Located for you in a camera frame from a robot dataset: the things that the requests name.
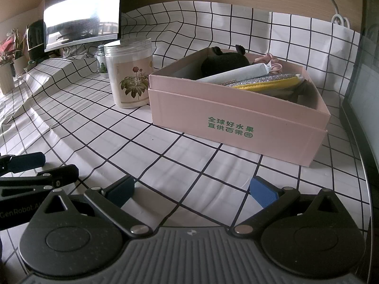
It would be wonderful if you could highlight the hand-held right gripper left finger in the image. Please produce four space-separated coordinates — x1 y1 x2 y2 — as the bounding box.
44 175 154 239

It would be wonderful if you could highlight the pink cardboard box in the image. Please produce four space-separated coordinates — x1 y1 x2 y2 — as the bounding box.
148 47 331 167

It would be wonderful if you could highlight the pink scrunchie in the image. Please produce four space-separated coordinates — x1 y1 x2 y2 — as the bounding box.
253 53 283 74

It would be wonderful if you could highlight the silver glitter yellow pouch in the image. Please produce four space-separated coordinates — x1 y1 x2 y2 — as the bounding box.
226 73 301 93

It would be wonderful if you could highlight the black speaker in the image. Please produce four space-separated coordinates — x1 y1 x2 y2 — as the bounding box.
27 20 47 62

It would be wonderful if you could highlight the green potted plant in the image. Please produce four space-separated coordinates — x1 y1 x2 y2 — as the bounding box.
12 27 29 76

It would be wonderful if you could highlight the red leaf potted plant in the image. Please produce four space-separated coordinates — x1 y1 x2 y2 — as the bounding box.
0 37 16 96

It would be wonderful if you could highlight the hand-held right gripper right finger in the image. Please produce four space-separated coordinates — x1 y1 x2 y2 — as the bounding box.
232 176 345 239

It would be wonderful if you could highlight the flower label plastic jar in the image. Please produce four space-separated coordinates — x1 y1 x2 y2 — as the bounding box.
104 38 153 109

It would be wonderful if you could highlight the small glass bottle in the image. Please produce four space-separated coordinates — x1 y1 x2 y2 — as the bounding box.
97 44 110 79

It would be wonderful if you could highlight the black plush toy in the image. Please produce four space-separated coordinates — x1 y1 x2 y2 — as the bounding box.
201 45 251 77

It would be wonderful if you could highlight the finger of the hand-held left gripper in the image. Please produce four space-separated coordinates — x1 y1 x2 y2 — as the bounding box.
0 165 79 203
0 152 46 174

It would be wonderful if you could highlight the black checked white tablecloth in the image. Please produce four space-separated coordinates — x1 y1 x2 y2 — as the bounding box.
0 0 374 273

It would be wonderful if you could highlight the glossy black computer monitor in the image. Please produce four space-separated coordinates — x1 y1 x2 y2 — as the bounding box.
44 0 123 53

